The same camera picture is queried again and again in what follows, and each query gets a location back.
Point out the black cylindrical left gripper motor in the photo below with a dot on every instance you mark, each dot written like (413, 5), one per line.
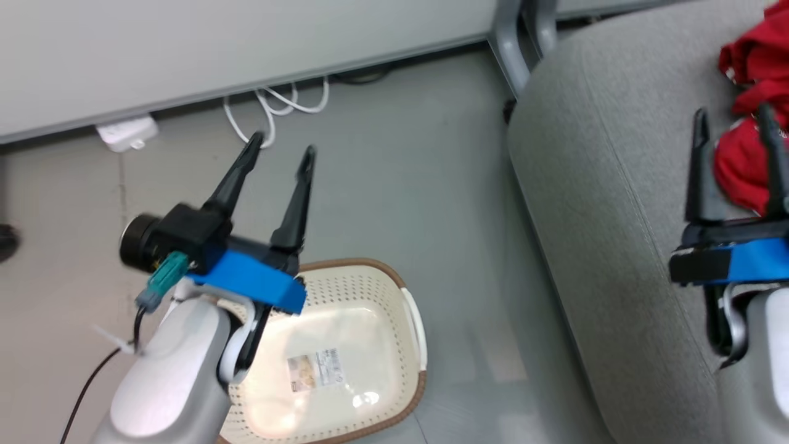
(138, 243)

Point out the white power strip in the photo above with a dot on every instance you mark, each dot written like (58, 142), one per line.
(126, 132)

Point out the black caster wheel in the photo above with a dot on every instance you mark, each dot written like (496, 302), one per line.
(7, 242)

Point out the cream laundry basket brown rim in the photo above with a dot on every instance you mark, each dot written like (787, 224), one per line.
(357, 333)

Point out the grey metal frame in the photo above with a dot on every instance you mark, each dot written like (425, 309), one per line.
(511, 49)

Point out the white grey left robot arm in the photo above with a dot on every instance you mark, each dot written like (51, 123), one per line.
(166, 382)

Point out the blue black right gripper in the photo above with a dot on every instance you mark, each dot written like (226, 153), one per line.
(752, 259)

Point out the paper sticker label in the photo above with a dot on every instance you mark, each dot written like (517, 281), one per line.
(314, 369)

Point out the small black frame foot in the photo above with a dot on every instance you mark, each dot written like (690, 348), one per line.
(509, 111)

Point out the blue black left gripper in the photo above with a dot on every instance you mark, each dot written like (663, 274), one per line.
(253, 280)

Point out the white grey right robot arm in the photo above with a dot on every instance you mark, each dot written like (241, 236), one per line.
(764, 370)

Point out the grey fabric sofa seat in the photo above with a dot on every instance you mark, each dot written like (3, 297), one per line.
(616, 216)

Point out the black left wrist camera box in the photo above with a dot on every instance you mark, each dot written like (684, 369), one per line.
(191, 234)

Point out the red clothing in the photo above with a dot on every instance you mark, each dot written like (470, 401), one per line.
(746, 166)

